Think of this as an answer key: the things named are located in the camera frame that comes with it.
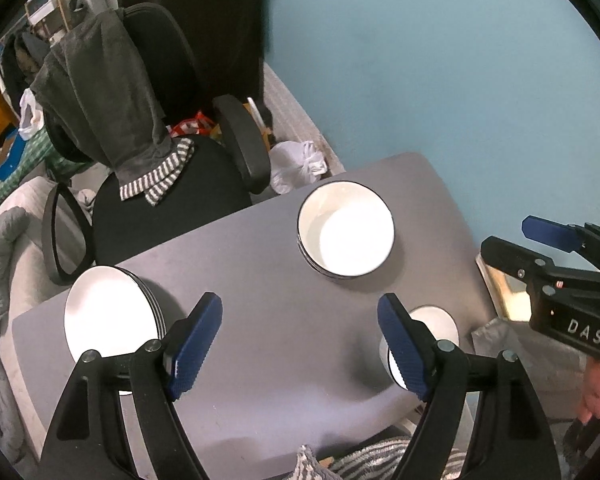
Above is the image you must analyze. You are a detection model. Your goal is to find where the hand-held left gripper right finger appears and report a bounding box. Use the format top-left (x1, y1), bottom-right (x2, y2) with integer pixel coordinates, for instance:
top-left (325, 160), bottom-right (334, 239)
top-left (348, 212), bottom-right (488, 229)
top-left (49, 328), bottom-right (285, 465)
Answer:
top-left (377, 293), bottom-right (563, 480)

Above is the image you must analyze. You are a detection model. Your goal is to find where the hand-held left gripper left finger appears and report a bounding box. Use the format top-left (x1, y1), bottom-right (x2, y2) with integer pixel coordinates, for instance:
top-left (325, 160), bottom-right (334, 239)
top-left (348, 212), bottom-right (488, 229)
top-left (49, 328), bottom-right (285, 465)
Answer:
top-left (40, 291), bottom-right (224, 480)

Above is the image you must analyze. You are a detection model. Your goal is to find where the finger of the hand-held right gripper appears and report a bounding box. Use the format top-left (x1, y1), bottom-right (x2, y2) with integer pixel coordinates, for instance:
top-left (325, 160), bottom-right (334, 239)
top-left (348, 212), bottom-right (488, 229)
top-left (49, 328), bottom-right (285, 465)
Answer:
top-left (481, 236), bottom-right (556, 286)
top-left (522, 215), bottom-right (600, 276)

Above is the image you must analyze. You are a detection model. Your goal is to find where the small white bowl black rim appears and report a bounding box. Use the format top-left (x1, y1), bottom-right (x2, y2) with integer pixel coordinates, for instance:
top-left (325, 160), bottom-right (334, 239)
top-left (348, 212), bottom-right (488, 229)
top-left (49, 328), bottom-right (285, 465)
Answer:
top-left (379, 306), bottom-right (461, 392)

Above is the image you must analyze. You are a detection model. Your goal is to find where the large white bowl black rim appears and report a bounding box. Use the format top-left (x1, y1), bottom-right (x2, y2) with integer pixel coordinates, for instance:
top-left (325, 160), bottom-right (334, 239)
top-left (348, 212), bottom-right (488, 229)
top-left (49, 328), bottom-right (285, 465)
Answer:
top-left (297, 181), bottom-right (396, 281)
top-left (298, 240), bottom-right (341, 281)

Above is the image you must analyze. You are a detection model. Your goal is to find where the person's right hand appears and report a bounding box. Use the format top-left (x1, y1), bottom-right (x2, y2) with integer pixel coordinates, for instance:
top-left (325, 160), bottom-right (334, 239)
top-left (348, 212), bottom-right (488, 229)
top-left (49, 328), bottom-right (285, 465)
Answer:
top-left (577, 360), bottom-right (600, 423)

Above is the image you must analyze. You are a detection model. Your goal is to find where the grey crinkled bag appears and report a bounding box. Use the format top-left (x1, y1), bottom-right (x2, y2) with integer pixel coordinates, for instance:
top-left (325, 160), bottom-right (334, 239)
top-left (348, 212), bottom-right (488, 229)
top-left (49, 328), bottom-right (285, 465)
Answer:
top-left (472, 317), bottom-right (588, 411)

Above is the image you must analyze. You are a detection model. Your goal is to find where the grey white striped cloth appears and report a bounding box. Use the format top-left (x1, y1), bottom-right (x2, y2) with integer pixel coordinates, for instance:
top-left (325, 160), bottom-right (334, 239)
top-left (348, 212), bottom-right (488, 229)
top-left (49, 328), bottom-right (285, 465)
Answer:
top-left (292, 437), bottom-right (468, 480)

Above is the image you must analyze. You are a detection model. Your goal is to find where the black office chair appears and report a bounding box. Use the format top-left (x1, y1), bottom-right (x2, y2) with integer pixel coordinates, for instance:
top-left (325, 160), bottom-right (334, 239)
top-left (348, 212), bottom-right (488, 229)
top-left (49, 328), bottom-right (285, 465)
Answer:
top-left (42, 2), bottom-right (272, 286)

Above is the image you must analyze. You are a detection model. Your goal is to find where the white plastic bag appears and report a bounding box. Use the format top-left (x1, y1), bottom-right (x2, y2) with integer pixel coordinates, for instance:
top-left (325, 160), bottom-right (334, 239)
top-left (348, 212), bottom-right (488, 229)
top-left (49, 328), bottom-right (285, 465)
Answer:
top-left (270, 140), bottom-right (329, 196)

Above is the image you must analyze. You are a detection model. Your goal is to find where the grey duvet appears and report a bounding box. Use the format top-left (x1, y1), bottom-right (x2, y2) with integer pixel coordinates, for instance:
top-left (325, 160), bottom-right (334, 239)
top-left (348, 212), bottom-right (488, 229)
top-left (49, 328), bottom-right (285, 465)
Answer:
top-left (0, 205), bottom-right (37, 461)

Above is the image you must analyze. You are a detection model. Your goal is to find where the green checked cloth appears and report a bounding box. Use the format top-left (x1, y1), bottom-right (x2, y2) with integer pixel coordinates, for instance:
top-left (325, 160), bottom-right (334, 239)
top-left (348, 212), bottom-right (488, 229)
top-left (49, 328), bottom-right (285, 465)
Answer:
top-left (0, 130), bottom-right (81, 202)

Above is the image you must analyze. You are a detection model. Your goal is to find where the grey garment striped hem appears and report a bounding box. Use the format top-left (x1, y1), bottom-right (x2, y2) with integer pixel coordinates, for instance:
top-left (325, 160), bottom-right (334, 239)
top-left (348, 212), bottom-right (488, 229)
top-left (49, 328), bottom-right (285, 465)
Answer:
top-left (30, 9), bottom-right (196, 207)

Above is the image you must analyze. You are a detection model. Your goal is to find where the blue box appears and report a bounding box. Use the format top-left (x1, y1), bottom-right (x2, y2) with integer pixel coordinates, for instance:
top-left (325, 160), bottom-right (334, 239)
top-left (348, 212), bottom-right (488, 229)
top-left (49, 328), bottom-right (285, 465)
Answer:
top-left (0, 137), bottom-right (29, 182)

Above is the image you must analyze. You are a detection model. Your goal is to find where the small white hanging bag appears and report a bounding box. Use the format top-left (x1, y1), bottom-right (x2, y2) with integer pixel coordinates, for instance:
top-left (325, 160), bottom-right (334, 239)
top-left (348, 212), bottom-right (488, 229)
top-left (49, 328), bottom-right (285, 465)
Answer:
top-left (19, 87), bottom-right (49, 141)

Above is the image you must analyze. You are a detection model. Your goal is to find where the black hanging cloth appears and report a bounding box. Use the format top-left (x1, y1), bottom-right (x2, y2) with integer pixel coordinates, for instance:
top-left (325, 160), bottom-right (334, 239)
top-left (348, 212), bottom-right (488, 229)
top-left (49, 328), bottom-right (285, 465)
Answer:
top-left (112, 0), bottom-right (279, 127)

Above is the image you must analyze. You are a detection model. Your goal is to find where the white shelf rack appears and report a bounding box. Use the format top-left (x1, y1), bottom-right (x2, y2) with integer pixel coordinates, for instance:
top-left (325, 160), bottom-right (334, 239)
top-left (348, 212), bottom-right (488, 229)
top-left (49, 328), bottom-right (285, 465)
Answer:
top-left (25, 0), bottom-right (82, 37)

